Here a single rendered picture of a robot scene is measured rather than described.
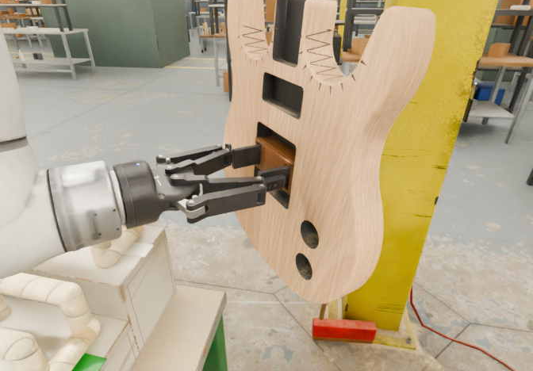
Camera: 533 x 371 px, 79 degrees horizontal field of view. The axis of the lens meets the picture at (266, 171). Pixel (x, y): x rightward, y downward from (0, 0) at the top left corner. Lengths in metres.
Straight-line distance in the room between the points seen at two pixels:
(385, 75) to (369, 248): 0.19
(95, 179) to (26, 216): 0.06
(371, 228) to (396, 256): 1.17
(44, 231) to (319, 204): 0.28
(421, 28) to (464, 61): 0.91
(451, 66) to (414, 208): 0.54
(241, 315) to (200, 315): 1.17
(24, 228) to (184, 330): 0.43
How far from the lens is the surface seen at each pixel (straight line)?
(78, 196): 0.36
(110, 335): 0.63
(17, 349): 0.53
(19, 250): 0.37
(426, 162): 1.31
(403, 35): 0.30
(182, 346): 0.69
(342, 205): 0.37
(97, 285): 0.60
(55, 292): 0.57
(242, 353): 1.77
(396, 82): 0.31
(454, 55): 1.21
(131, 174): 0.38
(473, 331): 2.11
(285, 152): 0.45
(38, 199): 0.36
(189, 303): 0.75
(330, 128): 0.36
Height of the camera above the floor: 1.50
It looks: 28 degrees down
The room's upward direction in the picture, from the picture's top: straight up
